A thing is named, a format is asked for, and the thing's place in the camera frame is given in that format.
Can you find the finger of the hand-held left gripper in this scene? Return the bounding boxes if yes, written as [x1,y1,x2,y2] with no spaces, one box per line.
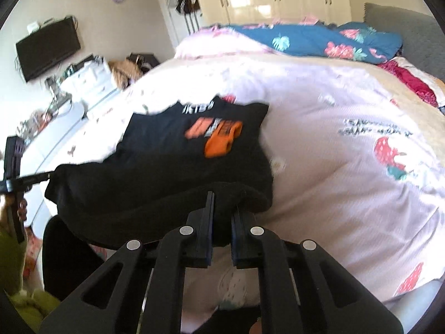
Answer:
[21,170,56,186]

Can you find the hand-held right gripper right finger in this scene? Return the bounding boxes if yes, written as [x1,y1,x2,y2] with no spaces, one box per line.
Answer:
[231,210,404,334]

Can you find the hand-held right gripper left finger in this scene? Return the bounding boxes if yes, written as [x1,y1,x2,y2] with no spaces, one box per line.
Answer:
[40,191,216,334]

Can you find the black long-sleeve shirt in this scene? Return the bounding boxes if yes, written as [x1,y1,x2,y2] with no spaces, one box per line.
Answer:
[44,95,275,251]

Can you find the person's left hand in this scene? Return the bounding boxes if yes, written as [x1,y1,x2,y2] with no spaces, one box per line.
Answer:
[0,193,29,237]

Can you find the white curved desk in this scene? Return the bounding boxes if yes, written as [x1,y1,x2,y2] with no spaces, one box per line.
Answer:
[19,101,87,223]

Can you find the person's black pants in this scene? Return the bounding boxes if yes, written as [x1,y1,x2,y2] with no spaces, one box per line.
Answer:
[42,216,115,301]

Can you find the white dresser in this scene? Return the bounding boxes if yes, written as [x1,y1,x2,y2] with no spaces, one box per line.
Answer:
[61,59,120,112]

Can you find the black television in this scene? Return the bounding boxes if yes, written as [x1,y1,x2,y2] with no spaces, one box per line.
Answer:
[16,17,81,83]

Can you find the black bag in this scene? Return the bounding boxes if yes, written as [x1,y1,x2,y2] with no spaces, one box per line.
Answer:
[128,53,160,73]

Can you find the pink folded quilt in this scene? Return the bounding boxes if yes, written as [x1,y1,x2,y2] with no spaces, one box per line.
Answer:
[173,24,279,61]

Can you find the blue floral quilt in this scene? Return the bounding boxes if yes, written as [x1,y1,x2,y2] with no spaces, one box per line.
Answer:
[233,21,404,64]

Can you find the white door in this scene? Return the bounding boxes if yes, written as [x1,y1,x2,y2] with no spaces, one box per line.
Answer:
[155,0,230,54]

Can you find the red patterned pillow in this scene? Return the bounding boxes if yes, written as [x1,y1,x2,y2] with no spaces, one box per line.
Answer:
[377,56,445,108]

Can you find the grey padded headboard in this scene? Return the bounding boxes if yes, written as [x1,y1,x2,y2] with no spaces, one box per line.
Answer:
[363,3,445,84]

